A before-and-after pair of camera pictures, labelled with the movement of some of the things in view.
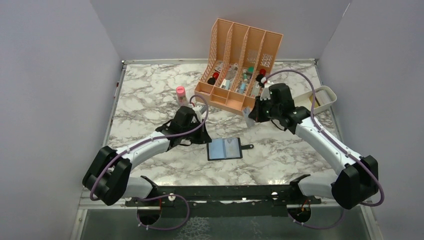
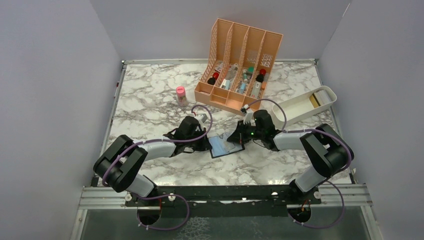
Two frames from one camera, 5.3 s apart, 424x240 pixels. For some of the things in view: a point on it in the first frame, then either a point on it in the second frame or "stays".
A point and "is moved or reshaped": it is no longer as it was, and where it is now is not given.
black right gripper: (256, 114) -> (238, 135)
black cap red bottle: (212, 80) stays
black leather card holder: (226, 148) is moved or reshaped
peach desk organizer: (241, 57) stays
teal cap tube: (245, 75) stays
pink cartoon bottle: (182, 98) stays
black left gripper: (203, 137) -> (204, 145)
